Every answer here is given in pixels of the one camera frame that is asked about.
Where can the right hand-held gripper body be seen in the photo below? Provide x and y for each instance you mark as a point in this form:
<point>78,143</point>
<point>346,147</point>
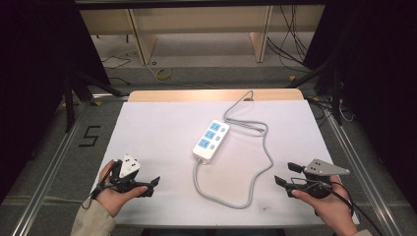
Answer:
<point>323,170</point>

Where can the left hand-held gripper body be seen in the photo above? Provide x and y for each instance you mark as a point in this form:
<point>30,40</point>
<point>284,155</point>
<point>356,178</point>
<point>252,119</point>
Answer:
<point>128,167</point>

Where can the person's left hand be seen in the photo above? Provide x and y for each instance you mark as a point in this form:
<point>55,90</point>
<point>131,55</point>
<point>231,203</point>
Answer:
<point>114,198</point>

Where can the person's right hand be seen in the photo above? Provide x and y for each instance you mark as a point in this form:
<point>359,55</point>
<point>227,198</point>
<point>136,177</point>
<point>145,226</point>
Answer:
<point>329,208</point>

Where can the white table mat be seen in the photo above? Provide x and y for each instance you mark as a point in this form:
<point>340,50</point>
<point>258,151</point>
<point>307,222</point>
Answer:
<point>164,137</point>

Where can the white power strip blue sockets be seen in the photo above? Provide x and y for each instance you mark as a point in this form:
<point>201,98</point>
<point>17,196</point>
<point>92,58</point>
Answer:
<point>210,141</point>

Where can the black tripod stand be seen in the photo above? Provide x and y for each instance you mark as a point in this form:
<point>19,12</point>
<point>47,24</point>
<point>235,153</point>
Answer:
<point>334,85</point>
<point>70,98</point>

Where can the yellow tape roll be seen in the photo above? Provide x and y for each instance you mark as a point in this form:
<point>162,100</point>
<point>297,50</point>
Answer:
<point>163,74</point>

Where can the dark curtain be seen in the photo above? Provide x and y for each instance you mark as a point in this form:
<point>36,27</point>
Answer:
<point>36,75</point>
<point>380,72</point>

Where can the light wooden shelf unit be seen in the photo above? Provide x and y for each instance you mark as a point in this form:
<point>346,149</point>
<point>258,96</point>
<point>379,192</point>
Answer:
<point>203,23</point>

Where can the aluminium frame rail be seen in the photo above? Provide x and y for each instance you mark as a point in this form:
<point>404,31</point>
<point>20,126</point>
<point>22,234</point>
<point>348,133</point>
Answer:
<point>52,167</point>
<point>364,173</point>

